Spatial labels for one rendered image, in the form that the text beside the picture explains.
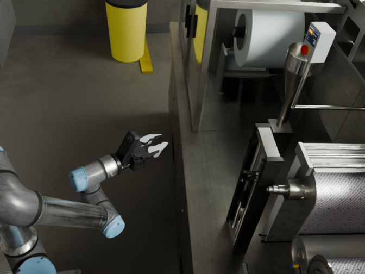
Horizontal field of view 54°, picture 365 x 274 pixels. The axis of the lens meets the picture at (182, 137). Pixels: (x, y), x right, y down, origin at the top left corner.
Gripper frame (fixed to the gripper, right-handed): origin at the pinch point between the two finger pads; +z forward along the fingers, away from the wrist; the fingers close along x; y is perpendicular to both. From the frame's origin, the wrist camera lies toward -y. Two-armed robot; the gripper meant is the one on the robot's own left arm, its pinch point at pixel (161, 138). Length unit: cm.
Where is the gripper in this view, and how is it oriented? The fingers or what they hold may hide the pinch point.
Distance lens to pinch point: 132.3
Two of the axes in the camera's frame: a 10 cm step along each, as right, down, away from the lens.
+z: 8.0, -3.7, 4.8
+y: -1.6, 6.3, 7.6
